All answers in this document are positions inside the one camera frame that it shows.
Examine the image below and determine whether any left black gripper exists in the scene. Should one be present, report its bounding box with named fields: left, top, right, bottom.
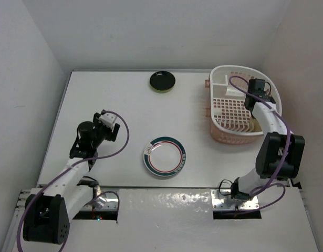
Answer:
left=91, top=113, right=118, bottom=148

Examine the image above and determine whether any cream speckled plate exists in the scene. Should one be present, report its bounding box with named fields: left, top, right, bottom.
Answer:
left=250, top=118, right=262, bottom=132

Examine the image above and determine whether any white plate green red rim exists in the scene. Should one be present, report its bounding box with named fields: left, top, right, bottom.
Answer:
left=143, top=136, right=187, bottom=178

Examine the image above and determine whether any lime green plate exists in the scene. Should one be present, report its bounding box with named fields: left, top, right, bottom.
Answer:
left=150, top=86, right=173, bottom=94

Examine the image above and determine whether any black plate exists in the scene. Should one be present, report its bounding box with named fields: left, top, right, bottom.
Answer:
left=149, top=71, right=176, bottom=90

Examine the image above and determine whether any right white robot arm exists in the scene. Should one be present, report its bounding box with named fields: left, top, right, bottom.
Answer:
left=229, top=76, right=306, bottom=201

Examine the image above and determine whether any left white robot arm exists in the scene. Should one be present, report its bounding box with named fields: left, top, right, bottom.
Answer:
left=17, top=110, right=120, bottom=247

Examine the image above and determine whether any white plastic dish rack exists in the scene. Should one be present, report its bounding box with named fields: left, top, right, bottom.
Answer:
left=205, top=65, right=282, bottom=138

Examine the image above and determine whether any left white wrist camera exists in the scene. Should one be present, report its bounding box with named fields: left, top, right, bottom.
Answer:
left=98, top=110, right=118, bottom=129

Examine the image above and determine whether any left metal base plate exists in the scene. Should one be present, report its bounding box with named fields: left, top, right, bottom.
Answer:
left=85, top=191, right=120, bottom=211

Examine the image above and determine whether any metal base plate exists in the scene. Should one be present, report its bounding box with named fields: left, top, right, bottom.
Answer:
left=85, top=191, right=120, bottom=211
left=211, top=188, right=259, bottom=212

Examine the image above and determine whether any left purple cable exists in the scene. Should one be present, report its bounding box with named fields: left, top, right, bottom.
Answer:
left=16, top=110, right=130, bottom=252

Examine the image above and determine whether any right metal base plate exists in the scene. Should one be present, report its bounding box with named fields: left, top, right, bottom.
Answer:
left=211, top=188, right=259, bottom=212

